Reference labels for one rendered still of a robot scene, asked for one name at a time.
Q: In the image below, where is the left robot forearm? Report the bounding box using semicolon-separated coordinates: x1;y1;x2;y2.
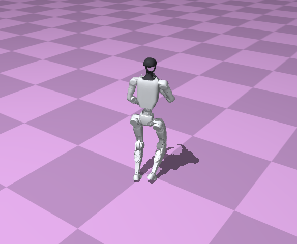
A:
132;97;139;105

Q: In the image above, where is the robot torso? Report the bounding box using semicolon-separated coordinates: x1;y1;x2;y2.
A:
137;75;160;127

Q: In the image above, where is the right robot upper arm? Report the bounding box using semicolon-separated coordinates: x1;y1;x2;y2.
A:
158;80;175;103

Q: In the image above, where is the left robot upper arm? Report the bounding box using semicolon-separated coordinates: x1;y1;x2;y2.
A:
127;77;139;102

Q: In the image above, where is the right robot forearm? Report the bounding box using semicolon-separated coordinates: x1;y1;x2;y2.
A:
160;89;167;98

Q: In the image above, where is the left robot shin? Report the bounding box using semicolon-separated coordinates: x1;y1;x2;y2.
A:
134;141;143;175

